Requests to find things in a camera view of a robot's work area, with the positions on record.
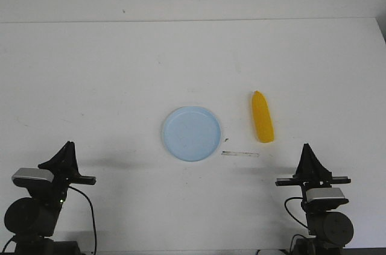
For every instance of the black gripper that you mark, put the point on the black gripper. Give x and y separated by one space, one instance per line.
309 163
66 159

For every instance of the yellow toy corn cob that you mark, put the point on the yellow toy corn cob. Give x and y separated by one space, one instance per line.
262 118

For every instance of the light blue round plate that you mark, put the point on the light blue round plate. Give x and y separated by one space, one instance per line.
191 133

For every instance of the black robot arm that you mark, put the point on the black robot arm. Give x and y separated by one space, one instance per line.
329 231
33 219

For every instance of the clear tape strip horizontal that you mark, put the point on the clear tape strip horizontal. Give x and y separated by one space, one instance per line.
239 154

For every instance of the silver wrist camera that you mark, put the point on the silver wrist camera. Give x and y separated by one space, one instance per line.
24 177
326 194

